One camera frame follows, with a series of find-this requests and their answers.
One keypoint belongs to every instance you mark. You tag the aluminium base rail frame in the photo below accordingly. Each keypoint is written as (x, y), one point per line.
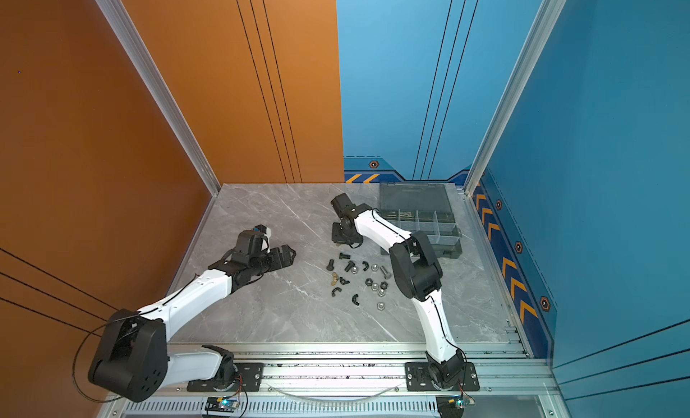
(367, 380)

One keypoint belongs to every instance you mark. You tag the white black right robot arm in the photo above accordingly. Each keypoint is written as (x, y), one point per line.
(417, 273)

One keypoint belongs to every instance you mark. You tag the aluminium right corner post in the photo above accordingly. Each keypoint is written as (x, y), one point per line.
(531, 51)

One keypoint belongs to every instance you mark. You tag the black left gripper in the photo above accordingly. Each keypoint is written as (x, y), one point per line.
(279, 263)

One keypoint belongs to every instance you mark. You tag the grey plastic organizer box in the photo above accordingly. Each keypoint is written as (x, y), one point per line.
(426, 208)

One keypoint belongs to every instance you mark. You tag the silver bolt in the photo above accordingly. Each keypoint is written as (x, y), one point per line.
(385, 272)

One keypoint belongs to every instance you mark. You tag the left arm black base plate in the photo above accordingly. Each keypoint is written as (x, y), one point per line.
(244, 376)

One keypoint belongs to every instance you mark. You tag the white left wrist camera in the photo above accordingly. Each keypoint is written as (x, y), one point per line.
(264, 230)

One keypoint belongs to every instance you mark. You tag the left green circuit board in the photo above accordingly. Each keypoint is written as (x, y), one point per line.
(221, 405)

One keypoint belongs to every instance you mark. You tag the aluminium left corner post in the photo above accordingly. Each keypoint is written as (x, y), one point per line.
(134, 46)

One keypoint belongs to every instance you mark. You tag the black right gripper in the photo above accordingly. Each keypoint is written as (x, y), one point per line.
(336, 237)

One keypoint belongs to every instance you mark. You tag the aluminium corner post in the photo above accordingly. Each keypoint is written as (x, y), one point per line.
(531, 51)
(134, 46)

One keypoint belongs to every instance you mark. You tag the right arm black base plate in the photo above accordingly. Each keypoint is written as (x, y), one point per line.
(422, 376)

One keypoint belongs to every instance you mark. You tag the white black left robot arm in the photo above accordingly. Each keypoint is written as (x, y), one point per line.
(132, 358)

